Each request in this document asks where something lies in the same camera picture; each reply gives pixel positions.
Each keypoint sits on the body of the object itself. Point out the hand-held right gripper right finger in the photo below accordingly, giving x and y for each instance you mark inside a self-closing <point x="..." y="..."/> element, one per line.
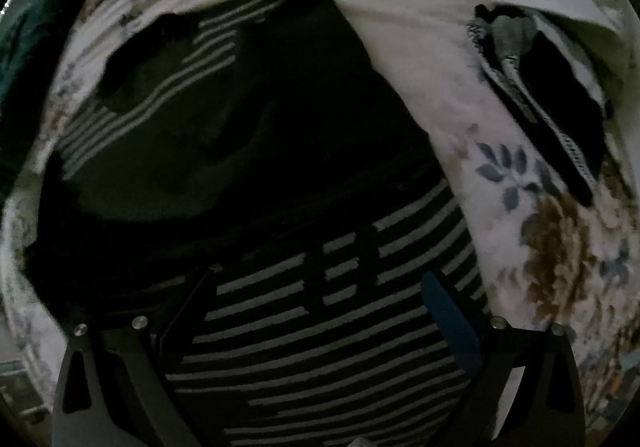
<point x="450" y="317"/>

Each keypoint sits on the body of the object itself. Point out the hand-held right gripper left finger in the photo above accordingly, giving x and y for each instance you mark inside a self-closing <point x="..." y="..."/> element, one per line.
<point x="192" y="304"/>

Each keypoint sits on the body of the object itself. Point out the black striped garment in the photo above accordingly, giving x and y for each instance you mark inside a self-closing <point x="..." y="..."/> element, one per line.
<point x="280" y="137"/>

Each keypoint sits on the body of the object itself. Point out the black garment with patterned trim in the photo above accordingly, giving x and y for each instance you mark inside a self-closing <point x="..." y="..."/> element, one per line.
<point x="555" y="87"/>

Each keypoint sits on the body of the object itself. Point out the floral bed sheet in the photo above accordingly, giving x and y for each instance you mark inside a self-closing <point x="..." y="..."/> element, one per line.
<point x="425" y="52"/>

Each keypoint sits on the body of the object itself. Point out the teal quilt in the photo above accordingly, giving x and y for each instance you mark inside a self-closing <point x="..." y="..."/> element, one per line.
<point x="25" y="57"/>

